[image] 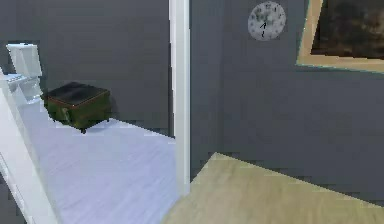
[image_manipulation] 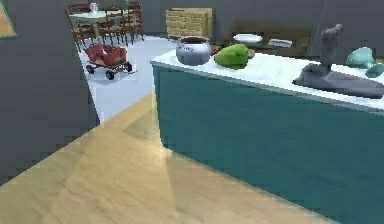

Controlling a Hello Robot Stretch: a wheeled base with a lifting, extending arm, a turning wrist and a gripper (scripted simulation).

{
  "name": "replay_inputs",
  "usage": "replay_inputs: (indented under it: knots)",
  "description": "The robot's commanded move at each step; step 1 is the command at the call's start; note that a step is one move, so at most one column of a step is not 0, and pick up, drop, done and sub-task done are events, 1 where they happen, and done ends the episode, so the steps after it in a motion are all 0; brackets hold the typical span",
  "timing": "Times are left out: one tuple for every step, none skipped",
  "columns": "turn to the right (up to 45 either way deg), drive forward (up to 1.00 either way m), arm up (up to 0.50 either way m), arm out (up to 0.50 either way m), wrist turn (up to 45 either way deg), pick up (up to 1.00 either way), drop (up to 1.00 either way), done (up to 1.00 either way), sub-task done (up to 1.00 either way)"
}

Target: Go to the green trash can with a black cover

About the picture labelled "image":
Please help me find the grey round wall clock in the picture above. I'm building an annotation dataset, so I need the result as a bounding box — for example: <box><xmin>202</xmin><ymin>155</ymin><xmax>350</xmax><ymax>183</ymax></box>
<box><xmin>247</xmin><ymin>1</ymin><xmax>287</xmax><ymax>42</ymax></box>

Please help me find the green trash can black cover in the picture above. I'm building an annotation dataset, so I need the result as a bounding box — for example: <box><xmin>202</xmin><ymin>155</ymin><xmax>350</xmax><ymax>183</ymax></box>
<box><xmin>41</xmin><ymin>81</ymin><xmax>112</xmax><ymax>135</ymax></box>

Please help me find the dark picture in tan frame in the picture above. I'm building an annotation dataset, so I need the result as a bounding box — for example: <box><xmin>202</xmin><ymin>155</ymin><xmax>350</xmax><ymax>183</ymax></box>
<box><xmin>295</xmin><ymin>0</ymin><xmax>384</xmax><ymax>75</ymax></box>

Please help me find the white toilet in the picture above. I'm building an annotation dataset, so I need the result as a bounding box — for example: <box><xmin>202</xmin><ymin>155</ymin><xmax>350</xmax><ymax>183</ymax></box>
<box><xmin>0</xmin><ymin>42</ymin><xmax>44</xmax><ymax>106</ymax></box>

